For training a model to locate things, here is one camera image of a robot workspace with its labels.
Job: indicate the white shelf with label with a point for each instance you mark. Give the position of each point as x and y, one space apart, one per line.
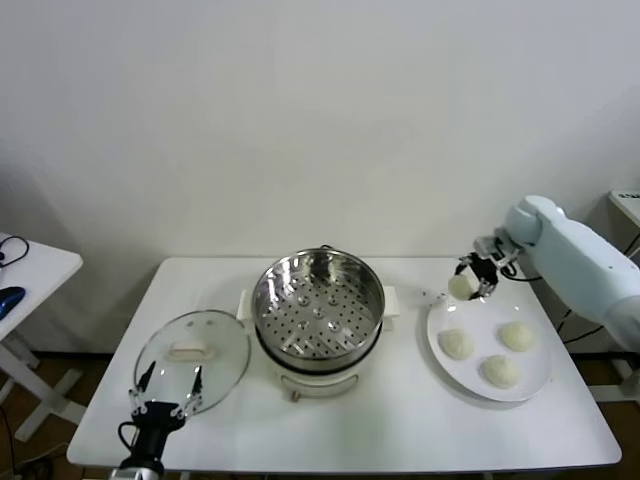
627 197

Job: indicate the stainless steel steamer basket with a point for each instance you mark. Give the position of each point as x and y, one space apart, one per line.
320 310

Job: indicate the blue computer mouse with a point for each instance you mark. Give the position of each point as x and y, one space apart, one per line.
10 297

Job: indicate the white electric pot base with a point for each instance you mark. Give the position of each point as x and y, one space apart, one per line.
320 377

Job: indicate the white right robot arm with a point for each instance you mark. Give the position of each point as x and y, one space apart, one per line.
575 260

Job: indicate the white side table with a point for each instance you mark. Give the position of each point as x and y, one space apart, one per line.
40 270

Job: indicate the glass pot lid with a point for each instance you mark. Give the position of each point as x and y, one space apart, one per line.
200 370

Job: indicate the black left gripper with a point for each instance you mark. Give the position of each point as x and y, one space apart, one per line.
155 425

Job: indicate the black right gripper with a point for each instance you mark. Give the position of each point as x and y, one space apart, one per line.
487 270

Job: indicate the white steamed baozi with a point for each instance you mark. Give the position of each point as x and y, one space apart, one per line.
456 344
516 336
461 287
500 371

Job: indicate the white oval plate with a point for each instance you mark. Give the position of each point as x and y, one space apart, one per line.
470 380

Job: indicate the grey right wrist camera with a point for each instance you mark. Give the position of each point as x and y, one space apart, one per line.
495 247

